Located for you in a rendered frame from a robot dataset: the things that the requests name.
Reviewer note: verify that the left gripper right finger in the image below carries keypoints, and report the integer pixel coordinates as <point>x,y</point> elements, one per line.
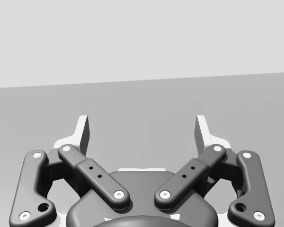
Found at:
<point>191,169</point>

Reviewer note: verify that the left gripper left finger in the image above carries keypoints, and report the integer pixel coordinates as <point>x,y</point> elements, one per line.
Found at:
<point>92,169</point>

